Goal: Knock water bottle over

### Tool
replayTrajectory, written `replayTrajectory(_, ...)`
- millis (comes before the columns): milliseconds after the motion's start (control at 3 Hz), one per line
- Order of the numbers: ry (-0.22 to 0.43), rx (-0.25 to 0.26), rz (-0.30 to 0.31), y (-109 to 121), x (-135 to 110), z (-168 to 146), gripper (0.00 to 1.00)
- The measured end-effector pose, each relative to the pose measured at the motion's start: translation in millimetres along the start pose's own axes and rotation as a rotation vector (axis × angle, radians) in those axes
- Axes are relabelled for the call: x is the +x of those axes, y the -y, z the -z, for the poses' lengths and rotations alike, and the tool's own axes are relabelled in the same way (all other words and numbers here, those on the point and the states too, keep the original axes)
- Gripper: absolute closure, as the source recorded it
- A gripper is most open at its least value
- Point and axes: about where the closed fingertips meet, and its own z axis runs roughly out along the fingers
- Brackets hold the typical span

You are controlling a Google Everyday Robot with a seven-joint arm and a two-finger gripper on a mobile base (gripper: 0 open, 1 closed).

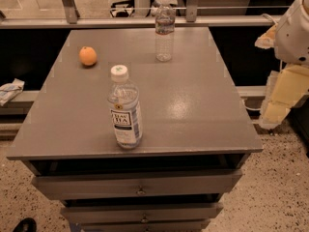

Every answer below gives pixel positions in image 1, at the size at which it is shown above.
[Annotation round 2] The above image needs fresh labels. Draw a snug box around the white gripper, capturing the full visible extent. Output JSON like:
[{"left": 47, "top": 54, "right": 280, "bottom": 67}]
[{"left": 255, "top": 0, "right": 309, "bottom": 130}]

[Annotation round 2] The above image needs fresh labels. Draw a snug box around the clear plastic water bottle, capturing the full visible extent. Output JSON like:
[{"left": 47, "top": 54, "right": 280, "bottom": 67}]
[{"left": 155, "top": 0, "right": 176, "bottom": 62}]

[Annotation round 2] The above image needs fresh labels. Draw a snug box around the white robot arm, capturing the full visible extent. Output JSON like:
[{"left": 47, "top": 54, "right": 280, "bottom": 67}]
[{"left": 255, "top": 0, "right": 309, "bottom": 130}]

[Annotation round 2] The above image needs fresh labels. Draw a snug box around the tea bottle with white cap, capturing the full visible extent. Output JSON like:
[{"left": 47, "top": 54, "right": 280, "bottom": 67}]
[{"left": 107, "top": 65, "right": 143, "bottom": 149}]

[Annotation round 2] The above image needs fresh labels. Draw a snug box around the grey drawer cabinet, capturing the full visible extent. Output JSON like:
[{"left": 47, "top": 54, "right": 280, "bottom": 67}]
[{"left": 8, "top": 28, "right": 262, "bottom": 232}]

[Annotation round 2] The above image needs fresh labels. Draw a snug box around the middle grey drawer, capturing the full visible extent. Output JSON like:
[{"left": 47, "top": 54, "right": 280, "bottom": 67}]
[{"left": 61, "top": 203, "right": 223, "bottom": 224}]

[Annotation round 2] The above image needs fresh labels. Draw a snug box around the grey drawer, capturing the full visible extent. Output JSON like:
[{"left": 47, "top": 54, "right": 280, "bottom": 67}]
[
  {"left": 70, "top": 220, "right": 210, "bottom": 232},
  {"left": 32, "top": 169, "right": 242, "bottom": 200},
  {"left": 61, "top": 203, "right": 223, "bottom": 224}
]

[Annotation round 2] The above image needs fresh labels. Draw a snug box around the orange fruit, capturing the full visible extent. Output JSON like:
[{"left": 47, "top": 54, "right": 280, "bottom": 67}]
[{"left": 79, "top": 46, "right": 98, "bottom": 66}]

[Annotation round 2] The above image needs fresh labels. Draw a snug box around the bottom grey drawer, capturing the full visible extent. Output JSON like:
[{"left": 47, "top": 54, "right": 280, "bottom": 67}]
[{"left": 70, "top": 220, "right": 210, "bottom": 232}]

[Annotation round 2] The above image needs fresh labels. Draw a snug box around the top grey drawer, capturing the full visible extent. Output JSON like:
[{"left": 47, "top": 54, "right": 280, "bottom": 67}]
[{"left": 32, "top": 169, "right": 242, "bottom": 200}]

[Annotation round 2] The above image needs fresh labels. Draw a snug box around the white crumpled package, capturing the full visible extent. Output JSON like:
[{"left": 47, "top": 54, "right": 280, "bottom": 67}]
[{"left": 0, "top": 78, "right": 25, "bottom": 106}]

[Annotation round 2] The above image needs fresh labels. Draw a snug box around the black shoe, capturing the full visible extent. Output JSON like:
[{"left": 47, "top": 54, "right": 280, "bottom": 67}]
[{"left": 13, "top": 217, "right": 37, "bottom": 232}]

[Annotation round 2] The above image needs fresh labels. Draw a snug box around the white cable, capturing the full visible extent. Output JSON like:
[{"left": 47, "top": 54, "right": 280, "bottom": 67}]
[{"left": 241, "top": 99, "right": 264, "bottom": 112}]

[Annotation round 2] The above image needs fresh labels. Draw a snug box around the grey metal rail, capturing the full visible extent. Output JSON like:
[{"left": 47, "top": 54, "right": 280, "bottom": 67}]
[{"left": 0, "top": 14, "right": 281, "bottom": 29}]

